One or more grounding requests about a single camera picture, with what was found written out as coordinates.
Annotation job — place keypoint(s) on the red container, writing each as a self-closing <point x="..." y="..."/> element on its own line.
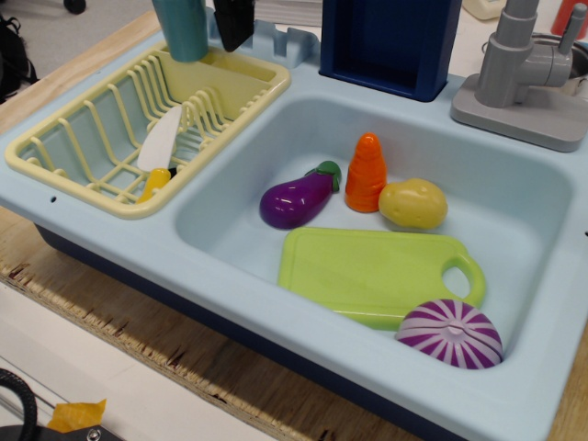
<point x="563" y="15"/>

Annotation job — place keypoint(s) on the grey metal bracket with screw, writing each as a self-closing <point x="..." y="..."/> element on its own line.
<point x="97" y="433"/>

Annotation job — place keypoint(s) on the purple toy eggplant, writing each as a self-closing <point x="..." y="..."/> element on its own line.
<point x="292" y="204"/>

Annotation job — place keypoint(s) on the grey toy faucet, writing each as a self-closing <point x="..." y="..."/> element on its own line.
<point x="516" y="93"/>

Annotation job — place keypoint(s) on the cream white device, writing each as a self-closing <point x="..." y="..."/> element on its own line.
<point x="484" y="9"/>

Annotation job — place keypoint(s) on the black chair caster wheel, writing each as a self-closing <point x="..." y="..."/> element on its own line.
<point x="75" y="7"/>

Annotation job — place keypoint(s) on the teal plastic cup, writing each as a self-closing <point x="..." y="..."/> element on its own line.
<point x="185" y="27"/>

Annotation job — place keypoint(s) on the yellow dish drying rack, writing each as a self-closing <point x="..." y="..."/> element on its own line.
<point x="89" y="147"/>

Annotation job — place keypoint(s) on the orange toy carrot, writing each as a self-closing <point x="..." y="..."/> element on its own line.
<point x="366" y="176"/>

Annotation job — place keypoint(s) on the white toy knife yellow handle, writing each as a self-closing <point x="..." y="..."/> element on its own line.
<point x="156" y="151"/>

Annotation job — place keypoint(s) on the dark blue plastic box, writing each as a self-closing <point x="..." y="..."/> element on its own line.
<point x="401" y="47"/>

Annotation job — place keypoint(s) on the black backpack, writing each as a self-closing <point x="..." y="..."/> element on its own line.
<point x="16" y="68"/>

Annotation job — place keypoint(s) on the green toy cutting board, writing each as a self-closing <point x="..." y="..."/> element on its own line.
<point x="375" y="278"/>

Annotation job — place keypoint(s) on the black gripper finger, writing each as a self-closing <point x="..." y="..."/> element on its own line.
<point x="235" y="21"/>

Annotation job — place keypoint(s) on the yellow toy potato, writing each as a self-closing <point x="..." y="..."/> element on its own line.
<point x="413" y="203"/>

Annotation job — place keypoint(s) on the purple striped toy onion half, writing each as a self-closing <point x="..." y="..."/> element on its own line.
<point x="454" y="333"/>

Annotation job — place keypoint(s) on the yellow tape piece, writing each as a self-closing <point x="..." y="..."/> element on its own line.
<point x="69" y="417"/>

